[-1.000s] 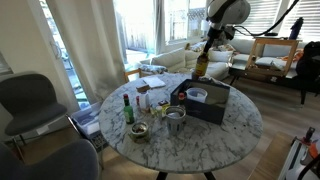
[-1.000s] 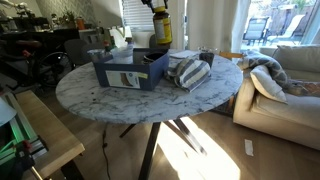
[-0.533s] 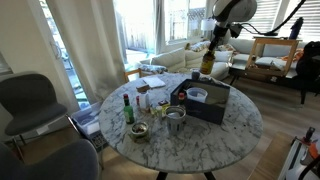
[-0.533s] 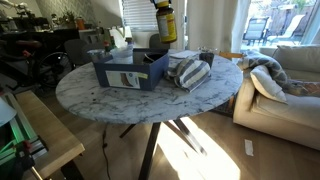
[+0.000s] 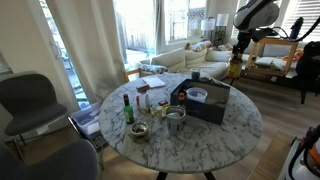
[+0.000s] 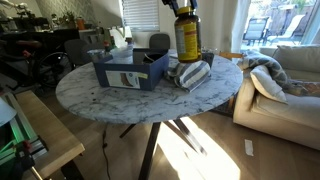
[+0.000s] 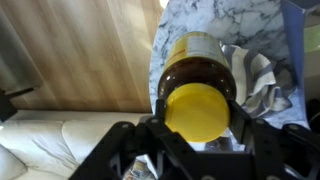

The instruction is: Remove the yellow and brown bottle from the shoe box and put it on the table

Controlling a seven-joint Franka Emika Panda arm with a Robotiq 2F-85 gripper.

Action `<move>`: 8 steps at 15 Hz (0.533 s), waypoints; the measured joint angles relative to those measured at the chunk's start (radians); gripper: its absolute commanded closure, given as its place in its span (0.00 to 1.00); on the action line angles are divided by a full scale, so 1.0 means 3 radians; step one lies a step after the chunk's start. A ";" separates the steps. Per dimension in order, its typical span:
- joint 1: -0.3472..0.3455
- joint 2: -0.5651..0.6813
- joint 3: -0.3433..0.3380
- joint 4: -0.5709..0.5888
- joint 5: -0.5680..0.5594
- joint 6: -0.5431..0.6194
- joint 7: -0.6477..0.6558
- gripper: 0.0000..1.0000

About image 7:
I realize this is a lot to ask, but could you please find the yellow and brown bottle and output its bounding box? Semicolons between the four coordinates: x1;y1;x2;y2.
156;30;238;144

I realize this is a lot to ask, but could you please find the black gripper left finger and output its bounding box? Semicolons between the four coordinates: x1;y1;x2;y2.
68;99;201;180

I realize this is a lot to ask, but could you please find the striped grey white cloth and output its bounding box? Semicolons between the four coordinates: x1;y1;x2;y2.
219;43;293;120

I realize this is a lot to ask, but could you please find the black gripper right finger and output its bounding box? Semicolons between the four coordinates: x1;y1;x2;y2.
229;101;320;180

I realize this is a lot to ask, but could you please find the clear drinking glass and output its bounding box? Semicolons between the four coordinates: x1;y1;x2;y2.
203;128;246;153

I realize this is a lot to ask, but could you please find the white sofa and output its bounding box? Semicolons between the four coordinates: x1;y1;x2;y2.
0;109;155;180

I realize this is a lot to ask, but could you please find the navy blue shoe box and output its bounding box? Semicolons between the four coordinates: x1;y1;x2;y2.
279;0;320;130

